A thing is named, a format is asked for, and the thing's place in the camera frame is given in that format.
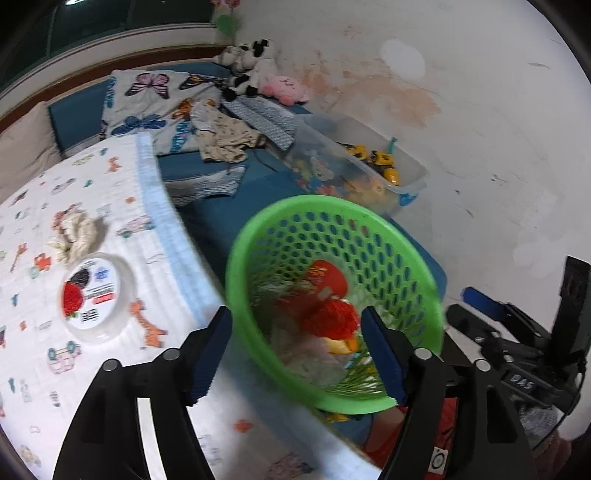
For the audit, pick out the blue sofa cushion backrest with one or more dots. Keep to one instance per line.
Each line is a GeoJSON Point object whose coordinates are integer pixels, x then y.
{"type": "Point", "coordinates": [76, 118]}

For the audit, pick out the butterfly print pillow right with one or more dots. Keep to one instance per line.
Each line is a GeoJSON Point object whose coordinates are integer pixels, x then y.
{"type": "Point", "coordinates": [158, 102]}

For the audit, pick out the beige printed baby clothes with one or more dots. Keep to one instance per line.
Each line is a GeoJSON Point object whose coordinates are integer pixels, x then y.
{"type": "Point", "coordinates": [222, 138]}

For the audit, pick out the clear plastic toy bin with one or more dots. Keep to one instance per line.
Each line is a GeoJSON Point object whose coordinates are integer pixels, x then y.
{"type": "Point", "coordinates": [320, 165]}

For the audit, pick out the green plastic trash basket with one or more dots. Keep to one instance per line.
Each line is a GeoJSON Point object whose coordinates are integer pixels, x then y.
{"type": "Point", "coordinates": [384, 268]}

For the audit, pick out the beige pillow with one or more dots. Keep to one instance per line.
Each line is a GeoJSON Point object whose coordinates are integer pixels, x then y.
{"type": "Point", "coordinates": [28, 148]}

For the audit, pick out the colourful wall decoration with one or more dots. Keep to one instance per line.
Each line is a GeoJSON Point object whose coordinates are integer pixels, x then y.
{"type": "Point", "coordinates": [225, 17]}

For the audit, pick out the grey patterned folded cloth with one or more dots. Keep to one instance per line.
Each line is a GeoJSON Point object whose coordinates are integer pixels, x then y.
{"type": "Point", "coordinates": [272, 120]}

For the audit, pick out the round container berry label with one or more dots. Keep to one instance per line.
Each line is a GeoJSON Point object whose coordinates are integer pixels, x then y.
{"type": "Point", "coordinates": [94, 297]}

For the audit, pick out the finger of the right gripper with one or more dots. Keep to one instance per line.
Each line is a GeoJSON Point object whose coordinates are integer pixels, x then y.
{"type": "Point", "coordinates": [484, 304]}

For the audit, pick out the crumpled white tissue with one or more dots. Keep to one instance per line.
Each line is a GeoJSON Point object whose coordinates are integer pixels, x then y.
{"type": "Point", "coordinates": [74, 234]}

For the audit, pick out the white cartoon print blanket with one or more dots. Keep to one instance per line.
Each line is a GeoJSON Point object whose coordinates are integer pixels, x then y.
{"type": "Point", "coordinates": [246, 429]}

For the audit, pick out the red foam fruit net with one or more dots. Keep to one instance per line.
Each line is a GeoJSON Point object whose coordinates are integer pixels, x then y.
{"type": "Point", "coordinates": [335, 319]}

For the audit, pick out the black white cow plush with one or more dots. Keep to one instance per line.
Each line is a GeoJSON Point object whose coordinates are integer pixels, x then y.
{"type": "Point", "coordinates": [248, 66]}

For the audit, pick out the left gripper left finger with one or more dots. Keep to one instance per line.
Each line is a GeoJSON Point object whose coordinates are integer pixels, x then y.
{"type": "Point", "coordinates": [104, 439]}

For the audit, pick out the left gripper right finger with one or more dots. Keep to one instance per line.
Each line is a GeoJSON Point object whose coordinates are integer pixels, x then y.
{"type": "Point", "coordinates": [459, 418]}

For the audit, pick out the pink pig plush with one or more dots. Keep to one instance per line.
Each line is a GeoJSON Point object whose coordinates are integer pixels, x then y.
{"type": "Point", "coordinates": [284, 89]}

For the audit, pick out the yellow toy truck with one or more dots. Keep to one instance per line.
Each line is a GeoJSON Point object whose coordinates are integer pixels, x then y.
{"type": "Point", "coordinates": [379, 161]}

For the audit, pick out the grey patterned cloth on seat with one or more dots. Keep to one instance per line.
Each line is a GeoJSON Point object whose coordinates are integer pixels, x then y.
{"type": "Point", "coordinates": [224, 183]}

